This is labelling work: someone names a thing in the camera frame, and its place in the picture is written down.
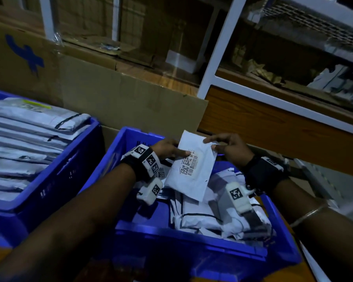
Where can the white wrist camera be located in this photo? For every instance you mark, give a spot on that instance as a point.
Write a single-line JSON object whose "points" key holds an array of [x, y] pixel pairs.
{"points": [[150, 192], [238, 198]]}

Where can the black marker wristband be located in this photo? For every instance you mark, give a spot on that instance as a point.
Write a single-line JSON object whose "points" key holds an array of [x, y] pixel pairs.
{"points": [[263, 173], [145, 161]]}

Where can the cardboard box with blue mark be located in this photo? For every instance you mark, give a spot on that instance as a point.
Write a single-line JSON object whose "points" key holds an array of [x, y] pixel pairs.
{"points": [[111, 96]]}

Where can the brown wooden board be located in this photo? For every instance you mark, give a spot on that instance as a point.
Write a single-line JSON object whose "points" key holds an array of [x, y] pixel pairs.
{"points": [[270, 132]]}

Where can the person's left hand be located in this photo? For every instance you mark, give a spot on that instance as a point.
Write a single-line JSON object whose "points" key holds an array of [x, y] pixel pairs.
{"points": [[164, 149]]}

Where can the blue plastic crate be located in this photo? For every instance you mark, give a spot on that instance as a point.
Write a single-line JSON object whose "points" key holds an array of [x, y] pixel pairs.
{"points": [[164, 240], [61, 179]]}

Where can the heap of grey shelf parcels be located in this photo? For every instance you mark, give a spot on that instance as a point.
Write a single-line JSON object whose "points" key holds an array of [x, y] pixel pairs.
{"points": [[341, 82]]}

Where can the pile of white packets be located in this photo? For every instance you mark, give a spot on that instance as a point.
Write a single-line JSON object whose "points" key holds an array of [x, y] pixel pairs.
{"points": [[203, 217]]}

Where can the white labelled mailer packet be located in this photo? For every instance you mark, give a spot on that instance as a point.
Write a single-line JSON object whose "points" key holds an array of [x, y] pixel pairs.
{"points": [[191, 176]]}

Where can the person's right forearm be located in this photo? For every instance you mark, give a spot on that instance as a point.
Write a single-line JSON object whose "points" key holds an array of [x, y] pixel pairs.
{"points": [[320, 232]]}

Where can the person's left thumb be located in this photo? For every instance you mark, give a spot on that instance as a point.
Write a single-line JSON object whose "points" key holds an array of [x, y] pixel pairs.
{"points": [[179, 153]]}

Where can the stack of grey packets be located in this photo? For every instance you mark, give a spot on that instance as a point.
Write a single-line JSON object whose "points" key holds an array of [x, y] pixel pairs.
{"points": [[20, 135]]}

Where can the white metal shelf rack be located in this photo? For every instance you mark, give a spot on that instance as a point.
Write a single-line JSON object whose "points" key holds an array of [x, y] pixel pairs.
{"points": [[220, 46]]}

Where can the person's right thumb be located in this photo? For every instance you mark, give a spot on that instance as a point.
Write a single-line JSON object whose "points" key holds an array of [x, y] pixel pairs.
{"points": [[217, 148]]}

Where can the person's left forearm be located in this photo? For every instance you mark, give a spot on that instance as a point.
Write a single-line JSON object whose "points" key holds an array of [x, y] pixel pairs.
{"points": [[70, 220]]}

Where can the crumpled brown paper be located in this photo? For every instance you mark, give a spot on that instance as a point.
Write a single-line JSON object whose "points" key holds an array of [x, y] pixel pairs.
{"points": [[253, 67]]}

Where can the person's right hand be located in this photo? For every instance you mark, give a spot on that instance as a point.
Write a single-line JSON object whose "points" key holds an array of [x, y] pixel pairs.
{"points": [[234, 149]]}

